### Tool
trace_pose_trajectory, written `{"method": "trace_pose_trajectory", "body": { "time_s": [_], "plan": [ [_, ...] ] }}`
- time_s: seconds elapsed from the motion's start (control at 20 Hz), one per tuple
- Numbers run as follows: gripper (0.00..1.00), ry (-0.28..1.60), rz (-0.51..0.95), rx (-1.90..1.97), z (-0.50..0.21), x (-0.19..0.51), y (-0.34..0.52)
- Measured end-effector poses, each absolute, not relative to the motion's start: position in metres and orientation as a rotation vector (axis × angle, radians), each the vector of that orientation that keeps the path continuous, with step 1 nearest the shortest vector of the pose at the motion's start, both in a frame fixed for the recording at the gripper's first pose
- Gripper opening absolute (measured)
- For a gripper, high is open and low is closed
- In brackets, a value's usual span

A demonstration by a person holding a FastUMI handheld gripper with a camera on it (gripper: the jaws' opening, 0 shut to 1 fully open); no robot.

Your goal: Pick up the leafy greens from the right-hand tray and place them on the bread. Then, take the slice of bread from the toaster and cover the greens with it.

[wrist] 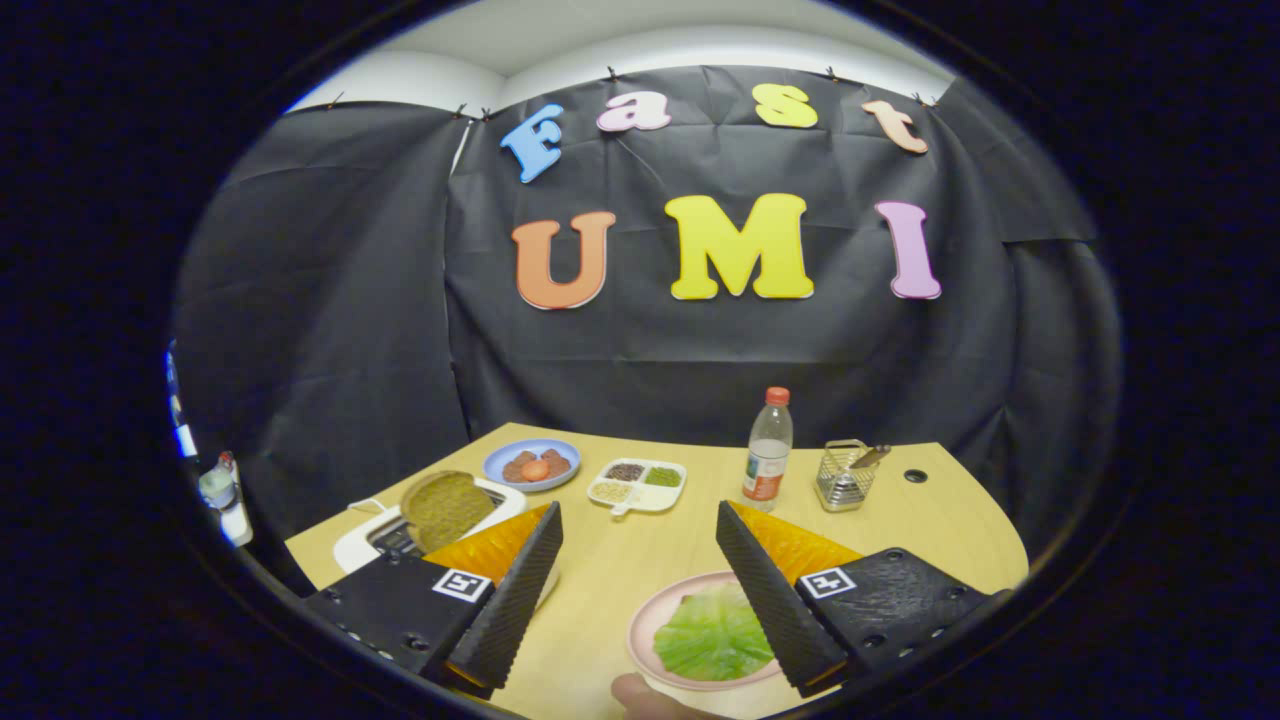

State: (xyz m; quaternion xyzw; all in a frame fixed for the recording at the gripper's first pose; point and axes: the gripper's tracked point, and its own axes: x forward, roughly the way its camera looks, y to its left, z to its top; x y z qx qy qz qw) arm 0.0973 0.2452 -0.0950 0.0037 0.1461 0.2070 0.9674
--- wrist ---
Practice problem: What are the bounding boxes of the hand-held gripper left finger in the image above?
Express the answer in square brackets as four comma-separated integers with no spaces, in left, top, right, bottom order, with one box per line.
[303,500,564,699]

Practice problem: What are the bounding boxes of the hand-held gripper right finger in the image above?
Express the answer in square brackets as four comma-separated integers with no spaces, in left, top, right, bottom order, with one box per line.
[715,500,1011,699]

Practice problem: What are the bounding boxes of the green lettuce leaf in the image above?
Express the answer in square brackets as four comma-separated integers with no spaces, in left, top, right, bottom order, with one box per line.
[653,583,777,683]

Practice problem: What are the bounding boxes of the round-topped toast slice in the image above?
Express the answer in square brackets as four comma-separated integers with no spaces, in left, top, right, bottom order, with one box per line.
[400,470,497,555]

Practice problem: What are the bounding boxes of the clear bottle with red cap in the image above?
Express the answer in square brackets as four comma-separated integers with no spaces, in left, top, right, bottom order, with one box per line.
[741,386,795,513]

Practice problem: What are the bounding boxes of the pink round plate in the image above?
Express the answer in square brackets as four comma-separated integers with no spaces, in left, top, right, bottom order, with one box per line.
[627,571,791,693]

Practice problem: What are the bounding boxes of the red food slices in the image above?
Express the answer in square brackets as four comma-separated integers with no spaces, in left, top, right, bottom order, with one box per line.
[502,448,572,485]

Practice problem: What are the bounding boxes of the blue round plate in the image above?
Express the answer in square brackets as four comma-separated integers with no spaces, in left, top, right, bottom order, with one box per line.
[482,438,582,493]

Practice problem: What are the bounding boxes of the white divided tray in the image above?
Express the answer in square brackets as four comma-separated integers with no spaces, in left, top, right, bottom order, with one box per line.
[586,457,688,517]

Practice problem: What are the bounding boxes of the white toaster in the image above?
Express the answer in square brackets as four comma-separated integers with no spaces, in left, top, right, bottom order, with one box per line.
[333,478,529,576]

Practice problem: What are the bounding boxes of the black backdrop cloth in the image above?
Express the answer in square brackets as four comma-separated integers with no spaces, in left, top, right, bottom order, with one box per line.
[170,65,1121,601]

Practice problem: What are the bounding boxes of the white plastic bottle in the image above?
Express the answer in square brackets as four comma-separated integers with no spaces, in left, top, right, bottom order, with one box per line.
[198,450,254,548]

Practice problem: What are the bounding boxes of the blue and white object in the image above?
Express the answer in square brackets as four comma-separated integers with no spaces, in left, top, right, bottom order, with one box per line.
[165,340,199,459]

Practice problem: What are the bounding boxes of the wire mesh utensil holder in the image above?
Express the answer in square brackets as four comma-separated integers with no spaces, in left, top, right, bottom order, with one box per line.
[814,439,878,513]

